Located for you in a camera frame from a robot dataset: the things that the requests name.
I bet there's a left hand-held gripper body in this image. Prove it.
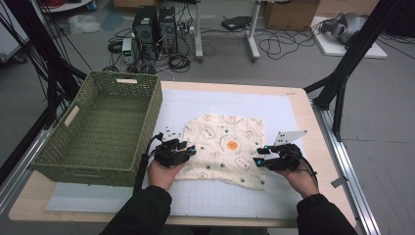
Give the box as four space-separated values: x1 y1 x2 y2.
154 125 188 168

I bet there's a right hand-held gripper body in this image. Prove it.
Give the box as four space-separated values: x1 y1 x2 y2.
265 130 308 171

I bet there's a cream printed cloth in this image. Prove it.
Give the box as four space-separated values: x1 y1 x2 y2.
174 113 267 191

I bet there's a green woven basket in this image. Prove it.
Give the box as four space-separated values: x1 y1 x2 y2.
30 70 163 188

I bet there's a person's left hand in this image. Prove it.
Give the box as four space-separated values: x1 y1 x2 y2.
147 160 185 192

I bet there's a person's right hand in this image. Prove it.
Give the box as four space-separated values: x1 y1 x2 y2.
277 161 319 200

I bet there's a grey tape piece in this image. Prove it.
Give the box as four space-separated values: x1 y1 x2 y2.
330 176 348 189

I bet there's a white grid mat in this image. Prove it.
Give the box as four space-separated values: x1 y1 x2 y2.
45 89 304 219

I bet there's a small white power supply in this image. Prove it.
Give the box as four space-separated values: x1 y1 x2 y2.
121 37 136 65

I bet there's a black computer tower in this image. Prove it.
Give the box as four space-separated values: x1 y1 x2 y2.
131 5 160 61
159 6 179 55

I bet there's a white floor board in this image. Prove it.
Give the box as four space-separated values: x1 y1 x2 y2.
311 16 389 60

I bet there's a black flat device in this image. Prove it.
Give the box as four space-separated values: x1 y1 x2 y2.
220 15 253 32

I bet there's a black metal stand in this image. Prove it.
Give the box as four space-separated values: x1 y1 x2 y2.
303 0 405 142
0 0 88 184

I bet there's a cardboard box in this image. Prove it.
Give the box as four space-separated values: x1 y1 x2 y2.
263 0 321 31

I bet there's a grey headset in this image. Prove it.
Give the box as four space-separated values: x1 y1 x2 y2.
320 12 368 45

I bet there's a clear plastic bag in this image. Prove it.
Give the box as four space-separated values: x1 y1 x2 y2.
68 14 103 35

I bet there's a white round table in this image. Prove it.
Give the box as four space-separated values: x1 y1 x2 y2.
41 0 94 14

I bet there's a right hand-held gripper black cable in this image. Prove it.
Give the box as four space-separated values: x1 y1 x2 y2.
298 155 319 190

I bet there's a hand-held gripper black cable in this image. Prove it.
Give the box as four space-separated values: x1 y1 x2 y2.
132 131 164 195
298 155 319 190

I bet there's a left hand-held gripper black cable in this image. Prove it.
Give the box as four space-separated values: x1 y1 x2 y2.
132 131 164 195

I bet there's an aluminium frame rail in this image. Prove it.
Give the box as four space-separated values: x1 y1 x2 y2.
0 126 54 213
312 103 382 235

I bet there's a coiled black cable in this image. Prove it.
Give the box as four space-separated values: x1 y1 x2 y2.
167 53 192 73

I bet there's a loose black floor cable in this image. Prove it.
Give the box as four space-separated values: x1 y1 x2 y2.
258 28 316 61

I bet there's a white desk frame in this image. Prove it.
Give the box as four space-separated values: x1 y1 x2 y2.
194 0 262 63

